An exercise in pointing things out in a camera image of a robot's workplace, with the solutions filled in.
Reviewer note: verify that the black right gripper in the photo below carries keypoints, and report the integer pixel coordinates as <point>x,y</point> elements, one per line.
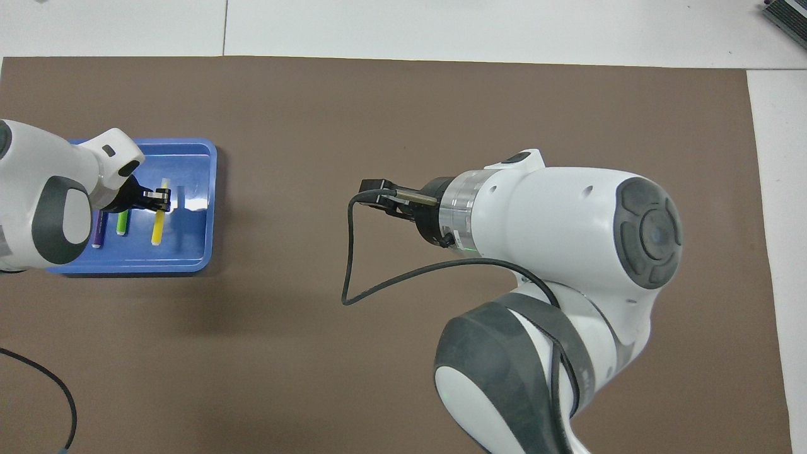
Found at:
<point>434,211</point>

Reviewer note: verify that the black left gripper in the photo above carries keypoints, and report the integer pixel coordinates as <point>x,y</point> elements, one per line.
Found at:
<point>126,197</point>

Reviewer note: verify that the yellow marker pen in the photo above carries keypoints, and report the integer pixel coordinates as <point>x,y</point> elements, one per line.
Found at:
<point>157,230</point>

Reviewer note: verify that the green marker pen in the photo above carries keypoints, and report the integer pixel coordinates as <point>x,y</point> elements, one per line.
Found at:
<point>122,224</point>

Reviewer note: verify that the purple marker pen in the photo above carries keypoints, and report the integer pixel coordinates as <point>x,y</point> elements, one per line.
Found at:
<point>98,233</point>

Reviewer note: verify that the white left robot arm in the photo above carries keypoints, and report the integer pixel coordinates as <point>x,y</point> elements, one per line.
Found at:
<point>38,170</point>

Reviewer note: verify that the blue plastic tray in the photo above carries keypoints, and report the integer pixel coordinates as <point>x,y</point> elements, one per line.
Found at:
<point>189,246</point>

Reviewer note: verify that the brown table mat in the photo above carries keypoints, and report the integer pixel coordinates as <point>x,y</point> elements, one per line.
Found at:
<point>284,353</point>

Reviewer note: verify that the grey ribbed device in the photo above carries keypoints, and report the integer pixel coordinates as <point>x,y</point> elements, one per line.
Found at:
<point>791,16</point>

